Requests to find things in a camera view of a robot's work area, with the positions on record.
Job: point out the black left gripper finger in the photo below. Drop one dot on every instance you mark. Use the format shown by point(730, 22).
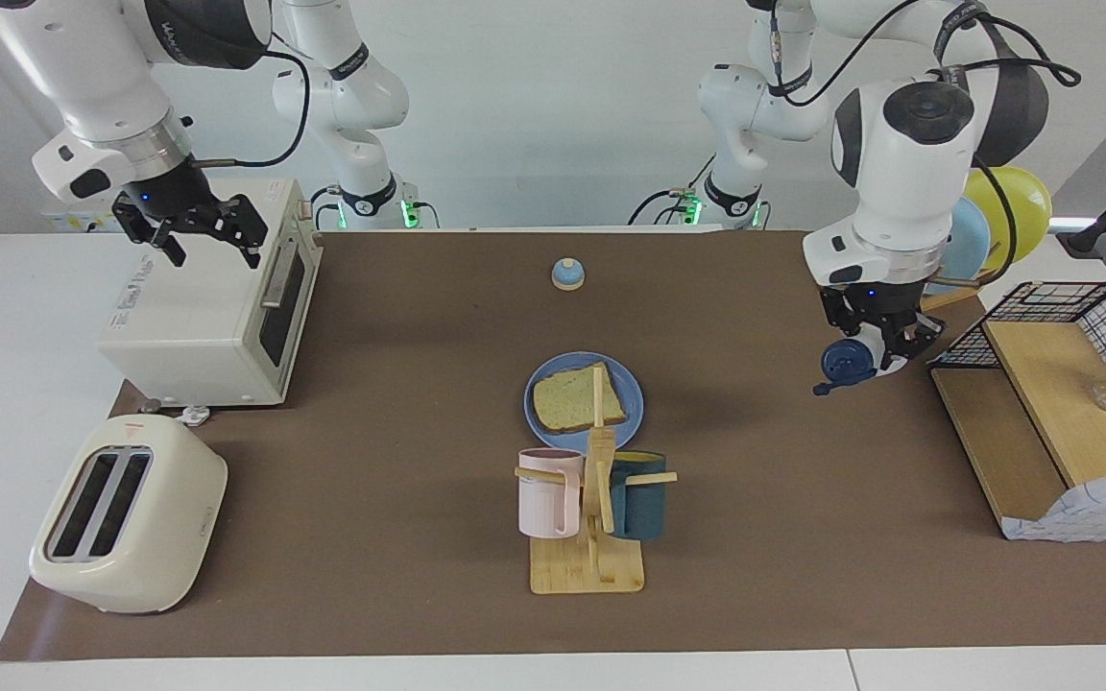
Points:
point(913, 341)
point(833, 312)

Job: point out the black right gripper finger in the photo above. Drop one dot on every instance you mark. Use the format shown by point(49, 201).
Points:
point(172, 244)
point(248, 226)

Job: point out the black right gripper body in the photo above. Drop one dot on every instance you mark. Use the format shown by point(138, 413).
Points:
point(169, 199)

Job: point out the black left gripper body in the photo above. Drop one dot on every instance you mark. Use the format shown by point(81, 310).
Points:
point(879, 305)

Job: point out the clear squeeze bottle blue cap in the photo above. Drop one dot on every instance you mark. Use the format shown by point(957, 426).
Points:
point(846, 363)

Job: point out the toasted bread slice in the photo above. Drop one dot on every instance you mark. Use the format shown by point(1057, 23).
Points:
point(567, 403)

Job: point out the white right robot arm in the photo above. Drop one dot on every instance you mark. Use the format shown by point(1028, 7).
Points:
point(83, 77)

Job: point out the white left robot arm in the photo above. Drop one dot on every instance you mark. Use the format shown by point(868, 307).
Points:
point(908, 163)

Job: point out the wooden plate rack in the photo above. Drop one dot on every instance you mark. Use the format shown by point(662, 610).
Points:
point(961, 293)

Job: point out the light blue plate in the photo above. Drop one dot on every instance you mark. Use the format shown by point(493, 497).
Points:
point(971, 245)

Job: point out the yellow plate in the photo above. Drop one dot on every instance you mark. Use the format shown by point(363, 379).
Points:
point(1028, 206)

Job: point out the blue round plate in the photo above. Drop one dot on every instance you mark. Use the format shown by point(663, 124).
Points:
point(635, 403)

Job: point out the white toaster oven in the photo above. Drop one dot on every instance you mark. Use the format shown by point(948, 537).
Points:
point(198, 307)

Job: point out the wooden shelf stand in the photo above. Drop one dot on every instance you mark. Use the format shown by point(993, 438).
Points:
point(1043, 403)

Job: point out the white power plug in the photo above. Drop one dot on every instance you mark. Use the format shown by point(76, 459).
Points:
point(193, 416)

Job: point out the brown table mat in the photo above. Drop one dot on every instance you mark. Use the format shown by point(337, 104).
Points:
point(371, 432)

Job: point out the small blue bell wooden knob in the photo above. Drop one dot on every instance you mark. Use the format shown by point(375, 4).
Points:
point(568, 276)

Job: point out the dark teal mug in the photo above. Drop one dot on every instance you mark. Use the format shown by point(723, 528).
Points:
point(639, 504)

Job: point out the cream two-slot toaster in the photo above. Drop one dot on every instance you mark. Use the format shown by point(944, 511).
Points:
point(131, 518)

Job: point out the pink mug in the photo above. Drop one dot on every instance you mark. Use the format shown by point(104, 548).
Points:
point(543, 499)

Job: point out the wooden mug tree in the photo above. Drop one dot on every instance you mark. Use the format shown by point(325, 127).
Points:
point(587, 571)

